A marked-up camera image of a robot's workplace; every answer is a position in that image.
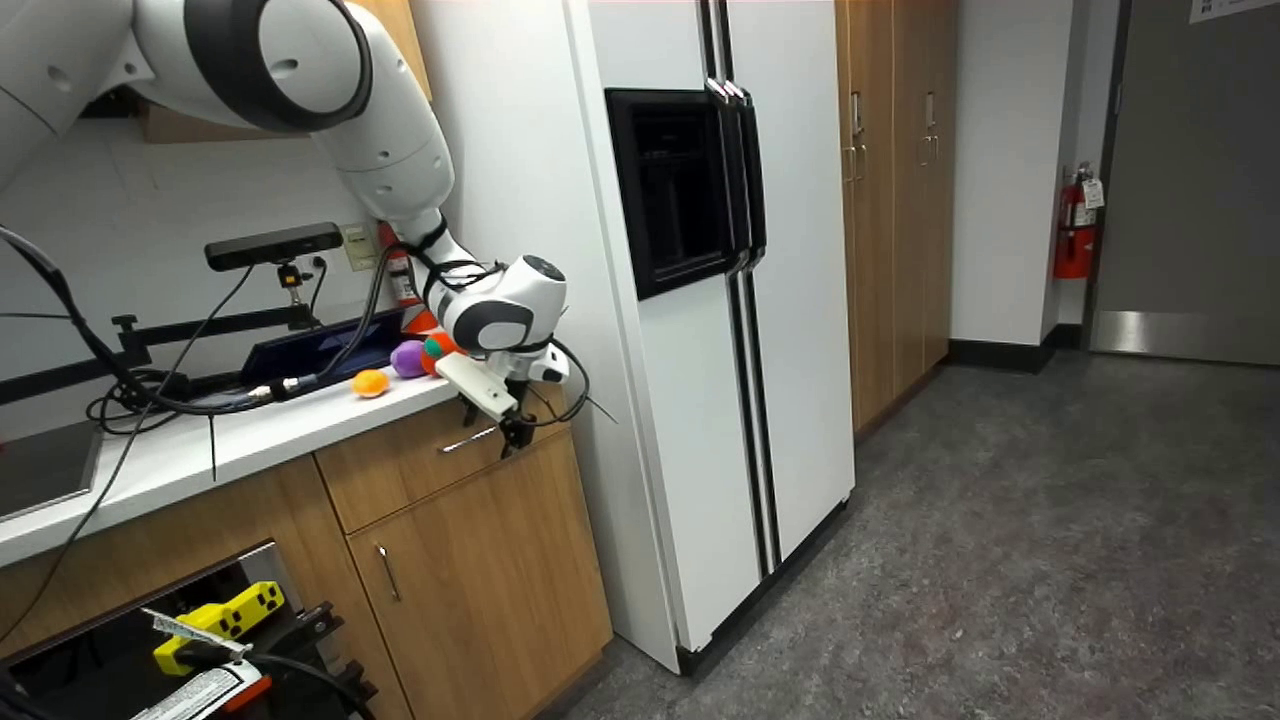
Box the purple plush toy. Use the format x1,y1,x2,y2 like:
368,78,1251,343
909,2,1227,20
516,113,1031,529
388,334,434,385

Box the beige wall outlet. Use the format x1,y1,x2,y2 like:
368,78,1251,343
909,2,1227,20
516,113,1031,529
340,218,386,276

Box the dark blue flat case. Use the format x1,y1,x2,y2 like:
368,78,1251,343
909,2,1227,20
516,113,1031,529
235,311,407,398

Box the black stereo camera bar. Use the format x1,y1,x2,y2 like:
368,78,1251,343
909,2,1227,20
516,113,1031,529
201,218,348,276

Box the yellow tool in drawer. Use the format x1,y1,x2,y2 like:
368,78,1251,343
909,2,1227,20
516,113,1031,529
150,575,291,681

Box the coiled black cable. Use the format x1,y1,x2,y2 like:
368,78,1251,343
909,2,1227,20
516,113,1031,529
83,366,197,440

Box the tall wooden pantry cabinets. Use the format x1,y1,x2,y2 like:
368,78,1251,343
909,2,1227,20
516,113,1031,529
834,0,963,437

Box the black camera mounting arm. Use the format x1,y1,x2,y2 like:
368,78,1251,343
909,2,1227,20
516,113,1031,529
0,256,338,407

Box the white red printed packet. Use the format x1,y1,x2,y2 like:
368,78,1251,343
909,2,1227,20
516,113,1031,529
137,655,278,720

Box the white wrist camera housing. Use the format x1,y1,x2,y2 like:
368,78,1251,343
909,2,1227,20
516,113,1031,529
434,348,528,423

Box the red fire extinguisher black hose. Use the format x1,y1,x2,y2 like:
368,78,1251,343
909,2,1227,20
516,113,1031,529
376,218,443,334

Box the wooden base cabinet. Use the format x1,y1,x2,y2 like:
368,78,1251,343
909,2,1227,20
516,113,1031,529
0,361,618,720

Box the white side-by-side refrigerator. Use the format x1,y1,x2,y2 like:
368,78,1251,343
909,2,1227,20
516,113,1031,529
411,0,859,676

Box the stainless steel sink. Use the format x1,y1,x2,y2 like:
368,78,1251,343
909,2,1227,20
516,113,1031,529
0,420,110,518

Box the thin black camera cable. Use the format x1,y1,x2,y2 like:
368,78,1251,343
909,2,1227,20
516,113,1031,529
0,258,261,642

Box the red plush tomato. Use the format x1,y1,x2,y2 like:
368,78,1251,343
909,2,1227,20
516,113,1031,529
422,328,465,376

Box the wooden drawer with metal handle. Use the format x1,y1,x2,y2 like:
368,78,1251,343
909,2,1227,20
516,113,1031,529
312,361,576,536

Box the red fire extinguisher white tag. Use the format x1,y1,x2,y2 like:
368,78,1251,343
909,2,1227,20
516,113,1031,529
1054,160,1108,282

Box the grey metal door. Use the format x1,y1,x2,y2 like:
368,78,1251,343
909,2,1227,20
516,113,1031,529
1085,0,1280,370

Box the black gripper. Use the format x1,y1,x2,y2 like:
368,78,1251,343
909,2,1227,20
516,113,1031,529
492,404,539,460

